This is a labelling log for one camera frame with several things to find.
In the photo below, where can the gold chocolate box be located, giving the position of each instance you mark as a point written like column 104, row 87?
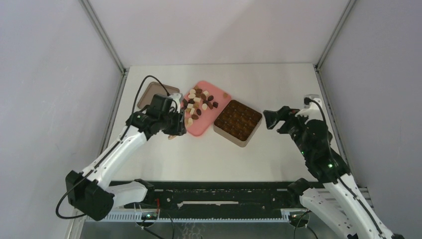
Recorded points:
column 237, row 123

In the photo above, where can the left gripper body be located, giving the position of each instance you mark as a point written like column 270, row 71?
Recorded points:
column 174, row 124

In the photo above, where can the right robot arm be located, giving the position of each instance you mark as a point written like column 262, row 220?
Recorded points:
column 354, row 219

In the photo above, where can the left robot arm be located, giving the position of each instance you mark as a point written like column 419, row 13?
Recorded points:
column 90, row 190

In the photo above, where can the pink plastic tray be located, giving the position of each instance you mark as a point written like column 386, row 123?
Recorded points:
column 202, row 104

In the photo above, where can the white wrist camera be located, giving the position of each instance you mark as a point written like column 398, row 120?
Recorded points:
column 178, row 97
column 312, row 104

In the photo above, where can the brown box lid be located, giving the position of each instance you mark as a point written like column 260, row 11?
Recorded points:
column 152, row 89

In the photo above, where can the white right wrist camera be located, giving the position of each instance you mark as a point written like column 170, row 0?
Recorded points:
column 312, row 104

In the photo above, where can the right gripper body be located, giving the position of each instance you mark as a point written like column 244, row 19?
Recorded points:
column 291, row 121

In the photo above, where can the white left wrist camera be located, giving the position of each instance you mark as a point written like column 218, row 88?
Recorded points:
column 178, row 97

